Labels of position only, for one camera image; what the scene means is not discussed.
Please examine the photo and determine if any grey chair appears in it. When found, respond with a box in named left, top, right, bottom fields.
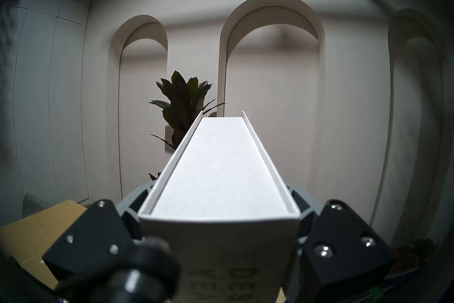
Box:
left=22, top=190, right=52, bottom=218

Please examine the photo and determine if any tall green potted plant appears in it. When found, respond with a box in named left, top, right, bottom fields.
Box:
left=148, top=70, right=226, bottom=181

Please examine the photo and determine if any white Design Hotels Yearbook book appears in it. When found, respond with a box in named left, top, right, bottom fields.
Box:
left=138, top=111, right=302, bottom=303

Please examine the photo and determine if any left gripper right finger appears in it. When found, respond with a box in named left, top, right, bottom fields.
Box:
left=283, top=183, right=397, bottom=303

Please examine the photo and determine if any light wooden table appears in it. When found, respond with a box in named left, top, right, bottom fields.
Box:
left=0, top=199, right=89, bottom=292

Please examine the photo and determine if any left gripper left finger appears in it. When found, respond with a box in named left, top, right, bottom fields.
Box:
left=42, top=181, right=158, bottom=287

